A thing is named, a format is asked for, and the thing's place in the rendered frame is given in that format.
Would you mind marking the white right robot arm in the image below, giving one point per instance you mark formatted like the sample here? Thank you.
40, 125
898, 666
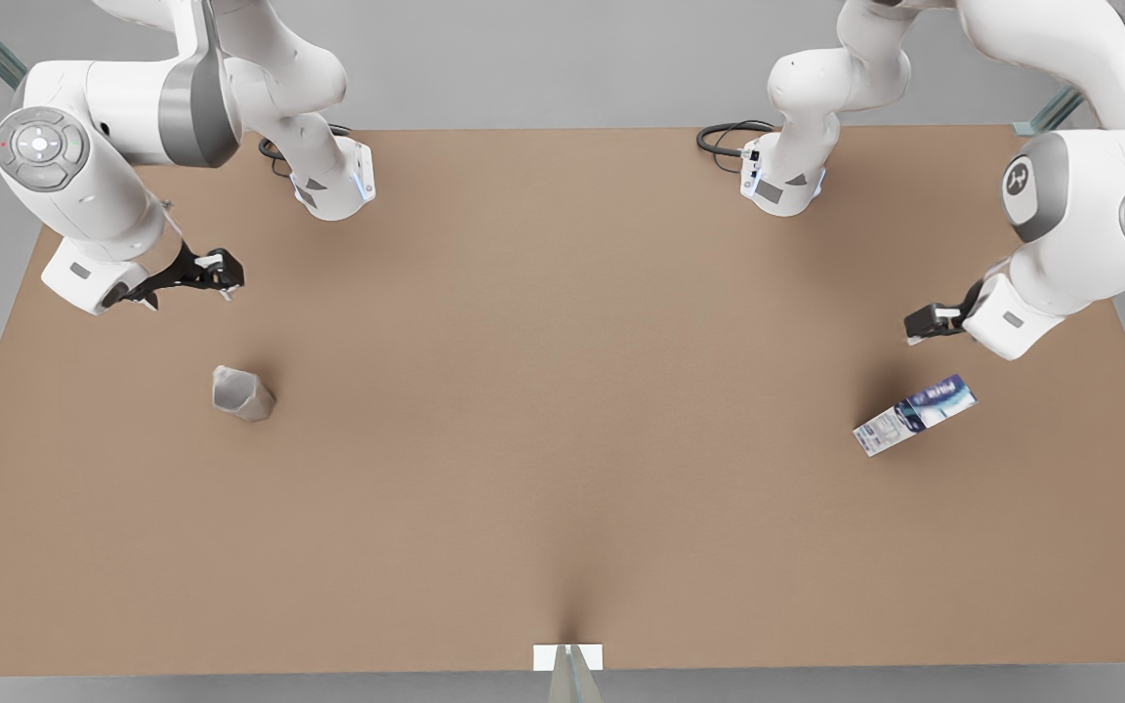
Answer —
104, 186

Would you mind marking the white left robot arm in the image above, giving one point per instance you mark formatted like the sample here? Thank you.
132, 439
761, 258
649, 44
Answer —
1090, 215

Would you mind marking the blue white carton box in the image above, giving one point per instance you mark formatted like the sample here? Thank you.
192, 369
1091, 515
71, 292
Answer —
914, 414

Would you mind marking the grey paper cup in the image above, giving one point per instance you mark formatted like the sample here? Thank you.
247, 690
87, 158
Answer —
241, 393

